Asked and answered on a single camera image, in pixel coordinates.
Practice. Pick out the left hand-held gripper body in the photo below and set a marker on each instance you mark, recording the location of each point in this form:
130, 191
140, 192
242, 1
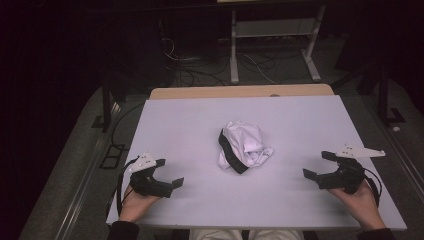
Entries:
148, 186

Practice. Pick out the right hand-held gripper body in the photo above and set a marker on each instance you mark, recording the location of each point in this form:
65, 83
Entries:
348, 175

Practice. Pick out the white shorts with black waistband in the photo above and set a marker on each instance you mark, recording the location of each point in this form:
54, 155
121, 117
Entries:
246, 143

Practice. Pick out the person's left hand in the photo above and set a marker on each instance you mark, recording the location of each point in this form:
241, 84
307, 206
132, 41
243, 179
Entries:
133, 206

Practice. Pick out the person's right hand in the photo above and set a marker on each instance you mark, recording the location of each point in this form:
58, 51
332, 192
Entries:
365, 206

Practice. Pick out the white board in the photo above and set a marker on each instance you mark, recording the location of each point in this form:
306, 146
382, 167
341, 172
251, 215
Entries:
186, 133

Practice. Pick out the small white round cap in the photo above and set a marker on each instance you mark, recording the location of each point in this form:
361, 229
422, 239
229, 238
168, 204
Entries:
395, 128

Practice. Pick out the black metal stand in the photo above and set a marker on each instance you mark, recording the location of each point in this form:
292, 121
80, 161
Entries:
107, 100
383, 96

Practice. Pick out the person's legs in light trousers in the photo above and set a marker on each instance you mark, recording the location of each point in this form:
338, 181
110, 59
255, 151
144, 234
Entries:
246, 235

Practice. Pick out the white metal stand frame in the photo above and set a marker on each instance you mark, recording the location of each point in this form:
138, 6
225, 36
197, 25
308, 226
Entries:
273, 28

